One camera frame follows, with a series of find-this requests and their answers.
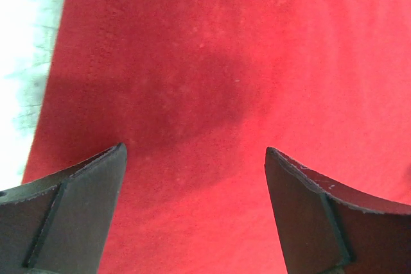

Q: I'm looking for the dark red t-shirt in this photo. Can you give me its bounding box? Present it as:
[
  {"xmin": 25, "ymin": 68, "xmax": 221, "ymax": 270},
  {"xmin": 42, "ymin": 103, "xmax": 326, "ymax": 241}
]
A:
[{"xmin": 24, "ymin": 0, "xmax": 410, "ymax": 273}]

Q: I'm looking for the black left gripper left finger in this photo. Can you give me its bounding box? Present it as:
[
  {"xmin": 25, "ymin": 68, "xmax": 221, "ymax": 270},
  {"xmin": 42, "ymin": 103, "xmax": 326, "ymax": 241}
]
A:
[{"xmin": 1, "ymin": 143, "xmax": 127, "ymax": 273}]

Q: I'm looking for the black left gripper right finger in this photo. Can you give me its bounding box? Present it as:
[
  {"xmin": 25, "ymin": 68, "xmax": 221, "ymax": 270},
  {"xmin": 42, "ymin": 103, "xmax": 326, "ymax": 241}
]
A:
[{"xmin": 265, "ymin": 148, "xmax": 410, "ymax": 274}]

